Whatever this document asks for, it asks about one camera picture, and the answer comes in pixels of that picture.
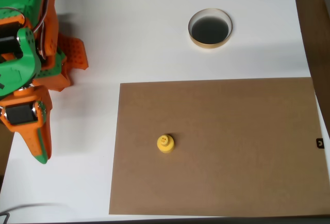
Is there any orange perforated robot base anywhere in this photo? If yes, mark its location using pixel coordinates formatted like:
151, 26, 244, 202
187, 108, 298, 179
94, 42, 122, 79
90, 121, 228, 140
32, 33, 90, 93

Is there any brown rectangular board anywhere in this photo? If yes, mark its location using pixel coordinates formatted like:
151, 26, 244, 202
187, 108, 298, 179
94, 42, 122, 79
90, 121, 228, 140
108, 77, 330, 216

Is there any round gold-rimmed dark dish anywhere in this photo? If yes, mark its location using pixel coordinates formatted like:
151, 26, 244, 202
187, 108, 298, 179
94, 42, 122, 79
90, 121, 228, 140
187, 7, 234, 49

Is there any small yellow plastic piece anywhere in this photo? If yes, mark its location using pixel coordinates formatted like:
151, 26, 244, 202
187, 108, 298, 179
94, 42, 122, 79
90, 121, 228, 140
156, 133, 176, 155

